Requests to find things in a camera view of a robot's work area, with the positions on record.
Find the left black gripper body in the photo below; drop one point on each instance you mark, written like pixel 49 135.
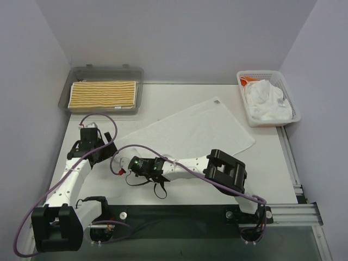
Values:
pixel 101 145

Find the yellow white striped towel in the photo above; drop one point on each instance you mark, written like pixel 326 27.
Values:
pixel 117 94

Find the plain white towel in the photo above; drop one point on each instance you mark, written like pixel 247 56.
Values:
pixel 192 132

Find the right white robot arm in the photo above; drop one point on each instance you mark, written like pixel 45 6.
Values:
pixel 227 172

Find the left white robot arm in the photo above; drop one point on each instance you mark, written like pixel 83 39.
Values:
pixel 58 225

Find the clear grey plastic container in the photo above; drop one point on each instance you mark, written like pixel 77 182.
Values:
pixel 103 73

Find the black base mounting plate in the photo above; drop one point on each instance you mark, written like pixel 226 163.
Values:
pixel 225 213

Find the orange cloth in basket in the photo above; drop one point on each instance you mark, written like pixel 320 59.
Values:
pixel 244 80

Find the white towel in basket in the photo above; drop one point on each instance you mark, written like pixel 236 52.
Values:
pixel 265 102

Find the white plastic basket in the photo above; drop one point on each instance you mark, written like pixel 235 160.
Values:
pixel 276 79

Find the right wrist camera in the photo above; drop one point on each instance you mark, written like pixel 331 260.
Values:
pixel 136 165

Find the aluminium frame rail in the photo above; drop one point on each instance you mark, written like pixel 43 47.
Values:
pixel 302 213

